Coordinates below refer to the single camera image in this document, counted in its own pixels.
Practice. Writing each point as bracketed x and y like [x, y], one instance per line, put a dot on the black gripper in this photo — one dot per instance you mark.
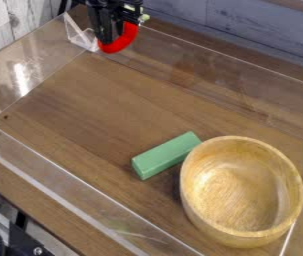
[109, 15]

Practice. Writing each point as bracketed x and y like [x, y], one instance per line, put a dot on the red plush strawberry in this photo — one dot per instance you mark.
[125, 39]

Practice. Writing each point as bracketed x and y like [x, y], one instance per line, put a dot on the green rectangular block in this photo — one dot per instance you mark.
[164, 155]

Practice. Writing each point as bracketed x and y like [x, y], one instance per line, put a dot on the wooden bowl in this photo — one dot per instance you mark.
[240, 191]

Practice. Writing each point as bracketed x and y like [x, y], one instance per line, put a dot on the clear acrylic back wall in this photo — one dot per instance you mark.
[256, 85]

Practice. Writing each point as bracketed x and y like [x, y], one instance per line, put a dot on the clear acrylic wall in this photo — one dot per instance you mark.
[256, 85]
[80, 215]

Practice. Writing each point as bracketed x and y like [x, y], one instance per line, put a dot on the clear acrylic front wall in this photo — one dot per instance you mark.
[80, 215]

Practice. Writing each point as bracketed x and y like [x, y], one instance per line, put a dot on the black device with cable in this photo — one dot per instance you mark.
[21, 244]

